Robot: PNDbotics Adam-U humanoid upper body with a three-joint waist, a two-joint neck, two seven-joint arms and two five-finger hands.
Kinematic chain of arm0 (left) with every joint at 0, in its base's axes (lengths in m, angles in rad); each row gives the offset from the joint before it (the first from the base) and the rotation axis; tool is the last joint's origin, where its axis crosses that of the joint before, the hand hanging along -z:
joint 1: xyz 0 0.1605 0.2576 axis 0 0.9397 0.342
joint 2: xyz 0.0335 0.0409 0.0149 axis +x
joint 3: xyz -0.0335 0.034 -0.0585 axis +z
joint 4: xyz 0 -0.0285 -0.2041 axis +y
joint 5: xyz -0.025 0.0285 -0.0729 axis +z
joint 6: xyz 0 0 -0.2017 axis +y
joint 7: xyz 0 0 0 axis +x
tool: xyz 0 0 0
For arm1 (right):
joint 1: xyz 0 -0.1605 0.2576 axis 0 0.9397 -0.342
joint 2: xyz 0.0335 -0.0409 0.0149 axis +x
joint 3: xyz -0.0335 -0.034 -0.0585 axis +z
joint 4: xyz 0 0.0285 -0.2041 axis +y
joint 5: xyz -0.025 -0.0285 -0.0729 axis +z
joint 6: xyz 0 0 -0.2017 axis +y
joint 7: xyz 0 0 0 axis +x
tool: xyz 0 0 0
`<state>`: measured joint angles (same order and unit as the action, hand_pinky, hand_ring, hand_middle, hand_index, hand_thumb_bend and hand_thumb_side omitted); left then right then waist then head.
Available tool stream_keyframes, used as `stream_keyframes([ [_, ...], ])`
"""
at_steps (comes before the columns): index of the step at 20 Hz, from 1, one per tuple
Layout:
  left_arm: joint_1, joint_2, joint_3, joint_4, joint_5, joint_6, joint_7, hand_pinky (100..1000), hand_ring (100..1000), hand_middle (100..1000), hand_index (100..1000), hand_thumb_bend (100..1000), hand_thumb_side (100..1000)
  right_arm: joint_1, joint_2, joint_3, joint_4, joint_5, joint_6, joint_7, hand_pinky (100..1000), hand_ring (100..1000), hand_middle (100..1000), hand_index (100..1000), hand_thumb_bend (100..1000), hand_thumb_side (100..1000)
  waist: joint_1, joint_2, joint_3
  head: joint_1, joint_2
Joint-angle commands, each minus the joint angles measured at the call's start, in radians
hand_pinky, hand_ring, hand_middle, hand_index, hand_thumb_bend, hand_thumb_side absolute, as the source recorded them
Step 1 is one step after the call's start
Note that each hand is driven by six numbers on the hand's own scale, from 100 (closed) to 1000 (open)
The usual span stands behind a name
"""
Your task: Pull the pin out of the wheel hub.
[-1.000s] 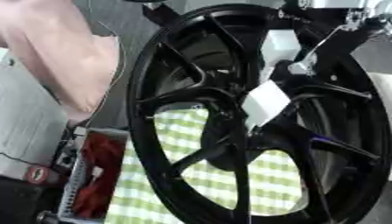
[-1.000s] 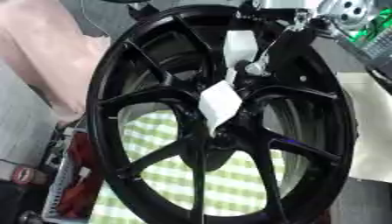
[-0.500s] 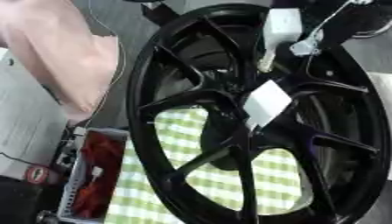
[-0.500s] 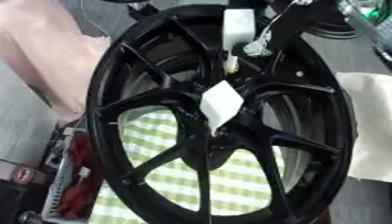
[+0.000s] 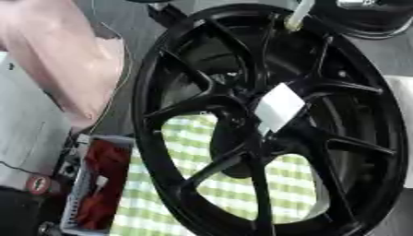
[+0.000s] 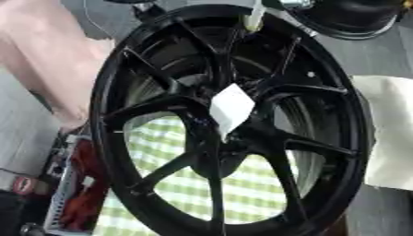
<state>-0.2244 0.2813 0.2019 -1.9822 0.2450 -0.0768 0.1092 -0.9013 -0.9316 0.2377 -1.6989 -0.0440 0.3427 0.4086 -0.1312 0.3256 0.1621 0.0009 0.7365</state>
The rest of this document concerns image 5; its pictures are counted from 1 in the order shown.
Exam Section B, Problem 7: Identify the round red sticker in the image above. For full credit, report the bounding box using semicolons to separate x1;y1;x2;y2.
24;174;53;195

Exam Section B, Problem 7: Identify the black round tire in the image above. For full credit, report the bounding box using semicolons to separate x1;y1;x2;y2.
308;0;413;40

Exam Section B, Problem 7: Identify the black spoked wheel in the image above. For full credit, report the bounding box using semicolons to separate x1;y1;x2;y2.
130;4;412;236

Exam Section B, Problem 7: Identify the white perforated basket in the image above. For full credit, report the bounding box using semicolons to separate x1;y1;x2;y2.
56;134;137;236

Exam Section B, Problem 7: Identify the red cloth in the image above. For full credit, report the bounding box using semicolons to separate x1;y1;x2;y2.
76;139;135;230

